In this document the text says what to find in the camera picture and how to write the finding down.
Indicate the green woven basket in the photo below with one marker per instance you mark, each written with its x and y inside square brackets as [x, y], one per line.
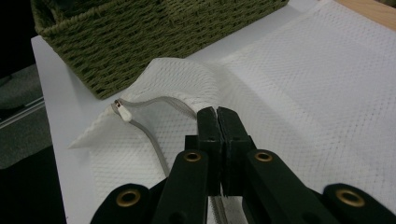
[140, 40]

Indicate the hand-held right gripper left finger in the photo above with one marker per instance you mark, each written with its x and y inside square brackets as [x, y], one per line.
[213, 130]

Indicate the white mesh laundry bag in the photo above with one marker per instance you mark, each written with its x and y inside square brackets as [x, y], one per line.
[295, 93]

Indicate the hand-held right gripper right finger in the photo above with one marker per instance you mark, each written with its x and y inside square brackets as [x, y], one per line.
[233, 133]

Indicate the aluminium floor rail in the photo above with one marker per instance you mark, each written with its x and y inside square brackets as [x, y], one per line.
[21, 112]

